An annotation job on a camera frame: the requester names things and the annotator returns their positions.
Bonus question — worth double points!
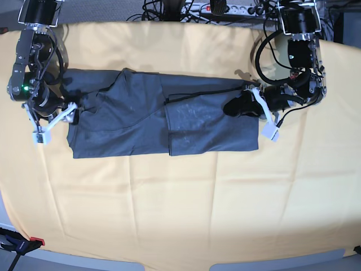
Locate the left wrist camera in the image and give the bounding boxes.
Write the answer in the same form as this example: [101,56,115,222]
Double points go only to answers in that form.
[250,85,280,142]

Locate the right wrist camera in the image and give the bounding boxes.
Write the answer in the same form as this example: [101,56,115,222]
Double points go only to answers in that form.
[32,103,77,145]

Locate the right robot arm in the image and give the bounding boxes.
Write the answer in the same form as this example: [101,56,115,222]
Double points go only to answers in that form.
[7,1,82,125]

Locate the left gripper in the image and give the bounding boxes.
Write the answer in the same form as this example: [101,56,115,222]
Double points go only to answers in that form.
[223,84,306,120]

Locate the grey-blue T-shirt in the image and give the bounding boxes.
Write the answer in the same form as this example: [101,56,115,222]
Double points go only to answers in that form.
[63,69,259,159]

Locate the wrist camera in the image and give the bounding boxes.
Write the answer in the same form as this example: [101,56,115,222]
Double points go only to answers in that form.
[32,103,77,145]
[250,85,280,142]

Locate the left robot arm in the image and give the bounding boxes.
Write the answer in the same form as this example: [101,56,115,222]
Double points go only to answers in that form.
[223,1,327,117]

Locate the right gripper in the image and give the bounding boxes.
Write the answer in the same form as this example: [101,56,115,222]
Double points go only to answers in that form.
[22,84,83,125]

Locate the white power strip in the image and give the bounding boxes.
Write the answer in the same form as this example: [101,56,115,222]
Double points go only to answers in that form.
[181,1,266,19]

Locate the black clamp at right edge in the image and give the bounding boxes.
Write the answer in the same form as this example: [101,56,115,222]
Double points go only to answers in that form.
[354,246,361,255]

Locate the yellow table cloth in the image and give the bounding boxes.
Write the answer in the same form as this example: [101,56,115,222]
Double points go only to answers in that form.
[1,32,360,270]

